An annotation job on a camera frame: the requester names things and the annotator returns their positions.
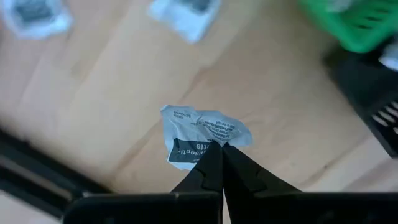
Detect white antiseptic towelette packet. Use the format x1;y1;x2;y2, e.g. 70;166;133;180
0;0;75;40
147;0;222;44
160;104;254;172
378;42;398;73

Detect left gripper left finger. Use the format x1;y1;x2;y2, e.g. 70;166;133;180
63;142;223;224

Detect black aluminium table frame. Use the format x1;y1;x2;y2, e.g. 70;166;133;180
0;129;113;218

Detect green plastic basket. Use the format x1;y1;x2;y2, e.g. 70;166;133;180
298;0;398;54

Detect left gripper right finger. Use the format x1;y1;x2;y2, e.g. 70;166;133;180
223;142;398;224

